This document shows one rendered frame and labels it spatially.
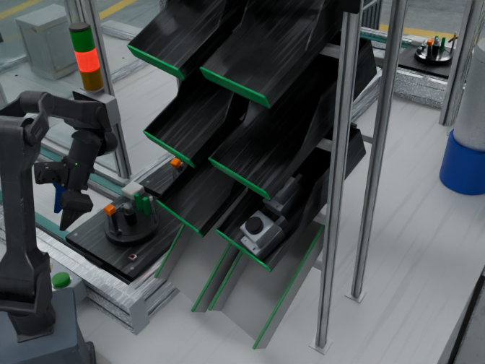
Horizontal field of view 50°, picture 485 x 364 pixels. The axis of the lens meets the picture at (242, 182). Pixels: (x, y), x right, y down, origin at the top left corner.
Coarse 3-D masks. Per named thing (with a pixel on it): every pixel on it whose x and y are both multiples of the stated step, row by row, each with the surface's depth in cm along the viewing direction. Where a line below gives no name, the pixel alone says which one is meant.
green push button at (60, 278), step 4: (60, 272) 119; (64, 272) 119; (56, 276) 118; (60, 276) 118; (64, 276) 118; (68, 276) 118; (52, 280) 117; (56, 280) 117; (60, 280) 117; (64, 280) 117; (68, 280) 117; (56, 284) 116; (60, 284) 116; (64, 284) 116
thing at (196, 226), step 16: (208, 160) 104; (192, 176) 104; (208, 176) 102; (224, 176) 101; (176, 192) 103; (192, 192) 101; (208, 192) 100; (224, 192) 99; (240, 192) 97; (176, 208) 101; (192, 208) 99; (208, 208) 98; (224, 208) 96; (192, 224) 97; (208, 224) 94
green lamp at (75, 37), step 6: (90, 30) 119; (72, 36) 118; (78, 36) 118; (84, 36) 118; (90, 36) 120; (72, 42) 120; (78, 42) 119; (84, 42) 119; (90, 42) 120; (78, 48) 120; (84, 48) 120; (90, 48) 121
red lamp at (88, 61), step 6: (78, 54) 121; (84, 54) 121; (90, 54) 121; (96, 54) 123; (78, 60) 122; (84, 60) 122; (90, 60) 122; (96, 60) 123; (84, 66) 123; (90, 66) 123; (96, 66) 124
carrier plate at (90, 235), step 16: (144, 192) 141; (160, 208) 135; (96, 224) 131; (176, 224) 130; (80, 240) 127; (96, 240) 127; (160, 240) 126; (96, 256) 123; (112, 256) 122; (144, 256) 122; (160, 256) 123; (128, 272) 118
